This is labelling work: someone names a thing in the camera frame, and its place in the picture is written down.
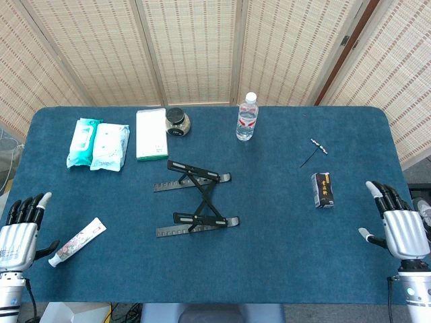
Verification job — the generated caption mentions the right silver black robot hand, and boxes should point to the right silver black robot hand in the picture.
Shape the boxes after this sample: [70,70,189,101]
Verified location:
[358,180,431,262]

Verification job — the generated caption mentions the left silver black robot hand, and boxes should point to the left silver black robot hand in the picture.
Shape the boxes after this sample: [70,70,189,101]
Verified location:
[0,192,61,274]

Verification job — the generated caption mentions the black folding laptop stand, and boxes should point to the black folding laptop stand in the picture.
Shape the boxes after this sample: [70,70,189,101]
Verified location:
[153,159,241,239]

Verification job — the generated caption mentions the grey sneaker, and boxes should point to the grey sneaker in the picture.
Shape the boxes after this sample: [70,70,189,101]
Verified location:
[411,197,431,242]

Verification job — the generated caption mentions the white floral toothpaste tube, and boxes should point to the white floral toothpaste tube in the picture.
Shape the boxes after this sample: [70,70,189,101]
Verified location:
[48,217,108,268]

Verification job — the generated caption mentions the white cardboard box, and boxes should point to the white cardboard box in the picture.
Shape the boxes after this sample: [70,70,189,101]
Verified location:
[39,301,112,323]

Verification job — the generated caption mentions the black carton with gold print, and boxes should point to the black carton with gold print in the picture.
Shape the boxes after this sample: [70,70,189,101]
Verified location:
[310,172,336,209]

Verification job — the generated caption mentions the green wet wipes pack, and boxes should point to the green wet wipes pack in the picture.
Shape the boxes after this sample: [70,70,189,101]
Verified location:
[66,117,104,169]

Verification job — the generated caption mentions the light blue wet wipes pack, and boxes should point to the light blue wet wipes pack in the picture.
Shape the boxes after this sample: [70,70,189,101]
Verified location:
[90,122,131,172]

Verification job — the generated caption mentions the blue table cloth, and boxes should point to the blue table cloth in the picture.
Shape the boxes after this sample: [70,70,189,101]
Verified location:
[0,106,431,306]

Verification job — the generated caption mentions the brown framed bamboo screen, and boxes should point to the brown framed bamboo screen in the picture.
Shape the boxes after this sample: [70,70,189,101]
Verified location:
[314,0,431,169]

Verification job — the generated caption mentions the white box with green edge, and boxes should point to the white box with green edge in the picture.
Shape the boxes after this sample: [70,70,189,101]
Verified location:
[135,108,169,162]

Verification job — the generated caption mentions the clear plastic water bottle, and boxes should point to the clear plastic water bottle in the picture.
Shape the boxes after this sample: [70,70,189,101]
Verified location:
[235,92,259,142]

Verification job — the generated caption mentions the glass jar with black lid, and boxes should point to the glass jar with black lid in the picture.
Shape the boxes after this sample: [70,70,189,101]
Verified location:
[164,107,192,137]

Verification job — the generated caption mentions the light wood bamboo folding screen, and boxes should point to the light wood bamboo folding screen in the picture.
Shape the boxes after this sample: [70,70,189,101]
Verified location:
[0,0,371,135]

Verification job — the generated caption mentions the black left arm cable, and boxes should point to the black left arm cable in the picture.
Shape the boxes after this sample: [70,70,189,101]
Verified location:
[23,278,38,323]

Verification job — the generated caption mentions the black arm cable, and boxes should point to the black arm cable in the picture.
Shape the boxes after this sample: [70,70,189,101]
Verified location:
[23,278,38,323]
[386,275,400,323]

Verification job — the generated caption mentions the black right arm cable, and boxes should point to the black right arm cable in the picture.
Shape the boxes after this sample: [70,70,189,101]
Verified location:
[386,275,400,323]

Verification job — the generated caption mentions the grey object with white cord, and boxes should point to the grey object with white cord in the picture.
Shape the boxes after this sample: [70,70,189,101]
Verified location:
[0,129,25,196]

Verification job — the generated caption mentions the metal T-handle tool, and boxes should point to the metal T-handle tool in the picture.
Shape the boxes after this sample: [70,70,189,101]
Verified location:
[299,137,329,169]

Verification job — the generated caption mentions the loose floor cables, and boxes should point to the loose floor cables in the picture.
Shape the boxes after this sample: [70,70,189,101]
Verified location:
[106,302,142,323]

